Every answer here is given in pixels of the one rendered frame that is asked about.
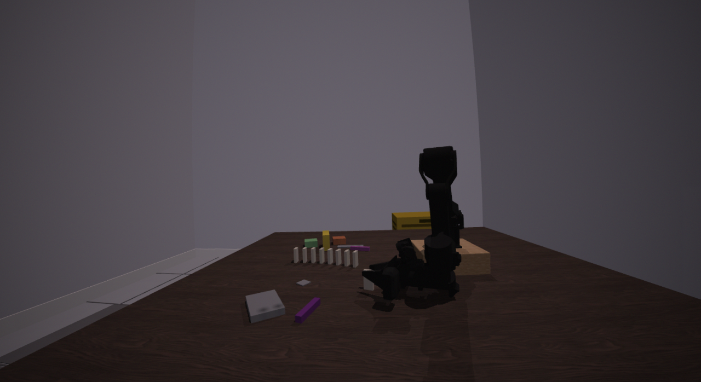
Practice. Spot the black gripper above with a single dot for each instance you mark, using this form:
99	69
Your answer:
388	275

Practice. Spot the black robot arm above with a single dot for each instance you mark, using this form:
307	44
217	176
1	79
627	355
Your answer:
440	165

